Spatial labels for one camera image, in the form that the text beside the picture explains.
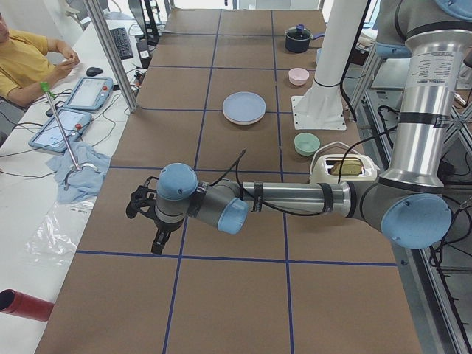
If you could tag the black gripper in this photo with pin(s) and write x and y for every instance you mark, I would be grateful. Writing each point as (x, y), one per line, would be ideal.
(164, 228)

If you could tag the blue plate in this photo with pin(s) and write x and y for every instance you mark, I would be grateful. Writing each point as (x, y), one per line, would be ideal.
(244, 101)

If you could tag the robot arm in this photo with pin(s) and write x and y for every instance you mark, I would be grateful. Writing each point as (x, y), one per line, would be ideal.
(404, 203)

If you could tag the light blue cloth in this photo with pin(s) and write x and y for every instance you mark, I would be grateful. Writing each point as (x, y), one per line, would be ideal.
(79, 186)

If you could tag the clear plastic bag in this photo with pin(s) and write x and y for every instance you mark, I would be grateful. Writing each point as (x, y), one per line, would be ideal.
(55, 241)

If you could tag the beige plate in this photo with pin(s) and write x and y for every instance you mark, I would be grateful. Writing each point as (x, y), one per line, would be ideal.
(243, 122)

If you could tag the teach pendant tablet far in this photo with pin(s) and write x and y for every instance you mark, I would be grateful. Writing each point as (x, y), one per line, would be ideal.
(90, 94)

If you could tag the red cylinder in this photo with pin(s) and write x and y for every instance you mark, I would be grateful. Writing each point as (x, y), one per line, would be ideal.
(23, 305)

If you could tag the green bowl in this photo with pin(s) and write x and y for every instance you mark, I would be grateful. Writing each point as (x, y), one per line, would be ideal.
(306, 144)

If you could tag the cream toaster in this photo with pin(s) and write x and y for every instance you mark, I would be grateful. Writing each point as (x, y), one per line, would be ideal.
(328, 168)

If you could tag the black computer mouse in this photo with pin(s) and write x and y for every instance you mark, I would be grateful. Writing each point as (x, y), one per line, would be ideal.
(93, 71)

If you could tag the metal grabber stick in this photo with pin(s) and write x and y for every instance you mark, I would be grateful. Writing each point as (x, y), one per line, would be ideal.
(76, 167)

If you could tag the toast slice in toaster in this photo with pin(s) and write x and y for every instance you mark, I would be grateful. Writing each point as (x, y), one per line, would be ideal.
(348, 167)

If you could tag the black keyboard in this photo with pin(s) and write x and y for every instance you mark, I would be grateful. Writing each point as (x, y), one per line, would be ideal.
(122, 42)

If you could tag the pink bowl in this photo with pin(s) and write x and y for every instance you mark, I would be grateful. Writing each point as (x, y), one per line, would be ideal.
(298, 76)

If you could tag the person in yellow shirt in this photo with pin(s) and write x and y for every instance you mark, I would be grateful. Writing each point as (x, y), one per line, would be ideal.
(28, 60)

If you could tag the dark blue cooking pot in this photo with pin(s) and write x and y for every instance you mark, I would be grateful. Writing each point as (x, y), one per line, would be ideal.
(299, 37)

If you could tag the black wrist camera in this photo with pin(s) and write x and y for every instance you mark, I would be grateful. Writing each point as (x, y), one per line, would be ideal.
(143, 201)

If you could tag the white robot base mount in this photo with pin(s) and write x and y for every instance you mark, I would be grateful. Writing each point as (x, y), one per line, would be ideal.
(321, 108)

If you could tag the aluminium frame post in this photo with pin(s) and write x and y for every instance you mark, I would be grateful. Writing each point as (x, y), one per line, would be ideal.
(98, 19)

